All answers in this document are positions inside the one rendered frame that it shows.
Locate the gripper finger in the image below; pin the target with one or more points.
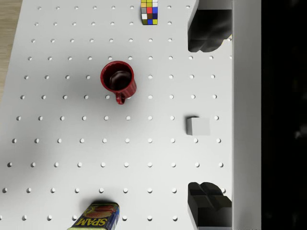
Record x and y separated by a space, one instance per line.
211 28
206 210

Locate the puzzle cube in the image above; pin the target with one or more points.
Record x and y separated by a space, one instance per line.
149 10

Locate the grey cube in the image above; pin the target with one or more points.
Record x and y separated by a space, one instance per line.
200 126

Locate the red mug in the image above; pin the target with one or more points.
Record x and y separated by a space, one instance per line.
128 89

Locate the flat-sided can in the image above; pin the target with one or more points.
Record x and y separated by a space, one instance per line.
96 219

